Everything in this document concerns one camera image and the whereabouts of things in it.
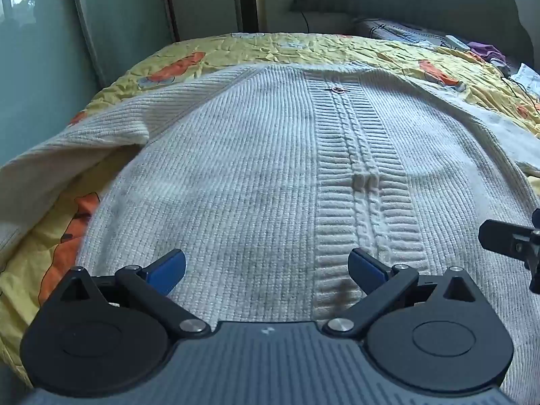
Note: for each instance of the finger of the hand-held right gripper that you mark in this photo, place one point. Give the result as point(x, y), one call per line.
point(502, 236)

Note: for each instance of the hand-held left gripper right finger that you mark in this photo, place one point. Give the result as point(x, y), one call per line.
point(366, 268)

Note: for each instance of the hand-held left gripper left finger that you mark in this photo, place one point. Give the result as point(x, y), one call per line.
point(168, 269)

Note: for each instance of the white knit cardigan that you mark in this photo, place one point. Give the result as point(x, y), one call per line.
point(253, 156)

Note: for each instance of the white paper sheets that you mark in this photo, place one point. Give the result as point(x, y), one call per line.
point(527, 76)

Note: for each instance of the purple cloth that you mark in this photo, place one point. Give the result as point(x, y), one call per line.
point(487, 52)

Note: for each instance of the grey patterned pillow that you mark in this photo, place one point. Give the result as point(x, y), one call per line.
point(405, 31)

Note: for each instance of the green glass sliding door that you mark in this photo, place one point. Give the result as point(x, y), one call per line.
point(46, 71)

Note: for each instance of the yellow printed blanket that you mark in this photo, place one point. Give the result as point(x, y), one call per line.
point(270, 48)

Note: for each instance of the dark wooden door frame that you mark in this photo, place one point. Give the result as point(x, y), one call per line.
point(206, 0)

